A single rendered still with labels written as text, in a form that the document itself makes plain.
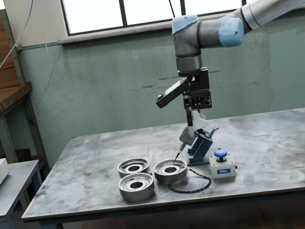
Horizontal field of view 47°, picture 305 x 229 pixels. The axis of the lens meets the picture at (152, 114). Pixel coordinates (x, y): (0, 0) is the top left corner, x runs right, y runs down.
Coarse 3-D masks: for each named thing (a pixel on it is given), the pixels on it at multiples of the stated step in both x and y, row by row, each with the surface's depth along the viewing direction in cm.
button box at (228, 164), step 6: (210, 156) 110; (228, 156) 108; (210, 162) 107; (216, 162) 106; (222, 162) 106; (228, 162) 105; (210, 168) 110; (216, 168) 104; (222, 168) 104; (228, 168) 104; (234, 168) 104; (216, 174) 105; (222, 174) 105; (228, 174) 105; (234, 174) 105
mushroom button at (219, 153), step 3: (216, 150) 107; (219, 150) 107; (222, 150) 106; (225, 150) 106; (216, 153) 106; (219, 153) 105; (222, 153) 105; (225, 153) 105; (216, 156) 105; (219, 156) 105; (222, 156) 105
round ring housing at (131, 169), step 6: (126, 162) 118; (132, 162) 118; (138, 162) 117; (144, 162) 117; (120, 168) 115; (126, 168) 115; (132, 168) 116; (138, 168) 115; (120, 174) 111; (126, 174) 109
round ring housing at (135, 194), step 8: (128, 176) 107; (136, 176) 108; (144, 176) 107; (120, 184) 104; (128, 184) 104; (136, 184) 106; (144, 184) 103; (152, 184) 101; (120, 192) 101; (128, 192) 99; (136, 192) 98; (144, 192) 99; (152, 192) 103; (128, 200) 101; (136, 200) 100
